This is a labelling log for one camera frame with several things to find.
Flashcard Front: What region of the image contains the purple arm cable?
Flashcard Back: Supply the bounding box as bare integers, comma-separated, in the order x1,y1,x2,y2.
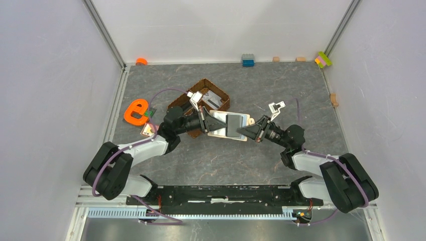
91,88,189,226
283,97,370,227

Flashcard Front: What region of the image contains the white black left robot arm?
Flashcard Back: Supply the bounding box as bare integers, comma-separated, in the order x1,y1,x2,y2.
83,106,227,205

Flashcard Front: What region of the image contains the dark grey credit card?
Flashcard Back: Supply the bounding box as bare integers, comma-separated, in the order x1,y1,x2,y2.
226,114,243,138

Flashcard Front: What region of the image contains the small green brick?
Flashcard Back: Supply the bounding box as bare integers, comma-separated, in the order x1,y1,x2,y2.
145,108,156,118

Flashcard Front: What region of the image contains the aluminium frame rail right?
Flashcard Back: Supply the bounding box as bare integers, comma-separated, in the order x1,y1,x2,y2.
324,0,362,56

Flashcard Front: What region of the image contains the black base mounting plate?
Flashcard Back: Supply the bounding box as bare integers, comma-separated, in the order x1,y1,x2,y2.
141,185,324,215

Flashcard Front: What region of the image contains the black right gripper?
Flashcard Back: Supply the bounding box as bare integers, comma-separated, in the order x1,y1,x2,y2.
237,115,290,149

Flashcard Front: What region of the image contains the green pink yellow brick stack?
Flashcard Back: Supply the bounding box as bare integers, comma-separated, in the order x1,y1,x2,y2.
314,51,333,69

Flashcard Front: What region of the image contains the orange round cap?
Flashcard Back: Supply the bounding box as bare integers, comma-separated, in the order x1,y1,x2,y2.
135,58,148,66

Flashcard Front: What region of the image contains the aluminium frame rail left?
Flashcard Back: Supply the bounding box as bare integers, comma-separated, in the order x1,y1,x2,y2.
82,0,127,69

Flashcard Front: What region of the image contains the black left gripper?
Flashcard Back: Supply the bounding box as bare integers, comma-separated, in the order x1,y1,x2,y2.
175,105,227,134

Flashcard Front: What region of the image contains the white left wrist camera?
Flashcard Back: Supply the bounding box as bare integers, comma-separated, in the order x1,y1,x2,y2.
186,91,203,111

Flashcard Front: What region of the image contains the silver white card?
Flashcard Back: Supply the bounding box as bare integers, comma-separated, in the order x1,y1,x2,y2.
202,91,222,110

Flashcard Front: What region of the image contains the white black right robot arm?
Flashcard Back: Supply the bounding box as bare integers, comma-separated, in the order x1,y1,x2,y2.
237,115,379,213

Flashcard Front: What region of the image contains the blue toy brick stack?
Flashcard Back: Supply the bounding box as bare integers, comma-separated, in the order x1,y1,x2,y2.
241,54,255,67

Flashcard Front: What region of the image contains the pink triangle picture card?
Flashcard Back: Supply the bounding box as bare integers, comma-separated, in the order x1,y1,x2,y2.
140,123,159,137

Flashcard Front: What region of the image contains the woven wicker divided basket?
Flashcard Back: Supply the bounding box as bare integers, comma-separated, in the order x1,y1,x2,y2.
167,78,231,139

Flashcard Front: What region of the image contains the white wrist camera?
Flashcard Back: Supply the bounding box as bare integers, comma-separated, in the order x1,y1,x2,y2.
186,91,203,111
268,101,286,121

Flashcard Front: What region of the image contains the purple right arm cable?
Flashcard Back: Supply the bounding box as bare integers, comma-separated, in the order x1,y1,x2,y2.
283,97,370,227

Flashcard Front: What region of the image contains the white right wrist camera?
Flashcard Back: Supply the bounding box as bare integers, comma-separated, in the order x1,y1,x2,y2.
268,101,286,121

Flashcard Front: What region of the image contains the orange plastic letter toy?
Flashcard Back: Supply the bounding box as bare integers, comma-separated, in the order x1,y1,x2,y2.
124,99,149,127

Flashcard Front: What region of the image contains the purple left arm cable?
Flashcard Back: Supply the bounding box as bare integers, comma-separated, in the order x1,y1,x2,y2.
91,88,189,226

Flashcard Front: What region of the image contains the aluminium frame rail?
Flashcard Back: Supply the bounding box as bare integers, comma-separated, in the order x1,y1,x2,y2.
324,0,362,56
82,0,127,69

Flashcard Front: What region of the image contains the curved wooden block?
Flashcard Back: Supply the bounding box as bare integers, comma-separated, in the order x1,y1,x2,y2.
330,93,339,108

